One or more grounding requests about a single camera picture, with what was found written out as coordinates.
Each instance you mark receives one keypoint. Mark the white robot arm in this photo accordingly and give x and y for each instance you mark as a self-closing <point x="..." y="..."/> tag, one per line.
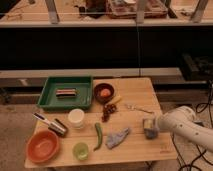
<point x="181" y="121"/>

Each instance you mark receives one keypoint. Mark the dark brown bowl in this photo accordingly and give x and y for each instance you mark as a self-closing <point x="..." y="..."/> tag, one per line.
<point x="98" y="89"/>

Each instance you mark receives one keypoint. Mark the white cup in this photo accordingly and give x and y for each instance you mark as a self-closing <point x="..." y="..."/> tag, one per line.
<point x="76" y="118"/>

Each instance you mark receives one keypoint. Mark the dark red grape bunch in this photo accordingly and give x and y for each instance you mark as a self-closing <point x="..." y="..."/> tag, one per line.
<point x="107" y="111"/>

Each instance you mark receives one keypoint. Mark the blue grey cloth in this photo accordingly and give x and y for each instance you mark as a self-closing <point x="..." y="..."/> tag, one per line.
<point x="114" y="139"/>

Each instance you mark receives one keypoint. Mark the blue sponge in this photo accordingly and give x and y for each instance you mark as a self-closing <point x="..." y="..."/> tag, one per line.
<point x="150" y="129"/>

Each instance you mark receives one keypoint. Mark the silver fork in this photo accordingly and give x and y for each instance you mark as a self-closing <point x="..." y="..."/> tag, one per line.
<point x="132" y="107"/>

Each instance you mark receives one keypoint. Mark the striped block in tray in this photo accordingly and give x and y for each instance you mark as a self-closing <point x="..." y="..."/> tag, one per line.
<point x="66" y="93"/>

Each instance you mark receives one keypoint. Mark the orange bowl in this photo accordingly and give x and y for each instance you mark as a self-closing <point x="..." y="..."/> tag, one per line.
<point x="42" y="146"/>

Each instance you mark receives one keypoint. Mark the yellow banana piece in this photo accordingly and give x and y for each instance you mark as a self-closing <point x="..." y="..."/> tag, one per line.
<point x="115" y="100"/>

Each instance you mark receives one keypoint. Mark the green plastic tray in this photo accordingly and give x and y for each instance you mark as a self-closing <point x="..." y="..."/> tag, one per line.
<point x="83" y="85"/>

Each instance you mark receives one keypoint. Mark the orange ball in bowl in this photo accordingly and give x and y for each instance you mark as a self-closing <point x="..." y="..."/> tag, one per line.
<point x="105" y="93"/>

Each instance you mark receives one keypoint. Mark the green chili pepper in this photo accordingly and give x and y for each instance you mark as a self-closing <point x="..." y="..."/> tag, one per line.
<point x="99" y="136"/>

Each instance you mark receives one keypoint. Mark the green plastic cup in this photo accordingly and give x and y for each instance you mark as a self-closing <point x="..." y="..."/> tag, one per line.
<point x="81" y="151"/>

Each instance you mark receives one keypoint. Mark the metal cheese grater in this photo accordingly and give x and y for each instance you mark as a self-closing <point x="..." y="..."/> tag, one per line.
<point x="56" y="125"/>

